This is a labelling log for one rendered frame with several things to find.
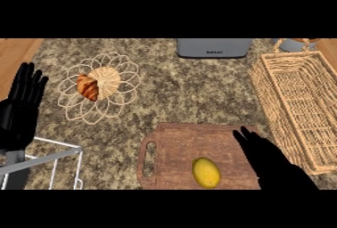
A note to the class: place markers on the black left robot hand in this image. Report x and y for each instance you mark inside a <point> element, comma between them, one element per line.
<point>20,109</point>

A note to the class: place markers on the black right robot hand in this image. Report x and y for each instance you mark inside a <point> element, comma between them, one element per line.
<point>270,163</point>

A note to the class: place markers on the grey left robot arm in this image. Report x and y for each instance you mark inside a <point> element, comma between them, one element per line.
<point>15,170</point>

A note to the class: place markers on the yellow lemon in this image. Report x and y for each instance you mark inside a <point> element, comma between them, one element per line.
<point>206,172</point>

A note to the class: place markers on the brown wooden cutting board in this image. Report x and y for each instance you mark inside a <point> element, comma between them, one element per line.
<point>188,157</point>

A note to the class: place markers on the tan wicker basket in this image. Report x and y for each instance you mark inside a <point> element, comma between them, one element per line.
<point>298,109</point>

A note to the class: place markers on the brown croissant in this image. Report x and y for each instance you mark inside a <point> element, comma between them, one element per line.
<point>88,86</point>

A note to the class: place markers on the pale grey-blue pot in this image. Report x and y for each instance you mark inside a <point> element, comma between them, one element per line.
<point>298,44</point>

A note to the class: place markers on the grey appliance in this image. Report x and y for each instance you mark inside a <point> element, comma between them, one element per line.
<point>214,47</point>

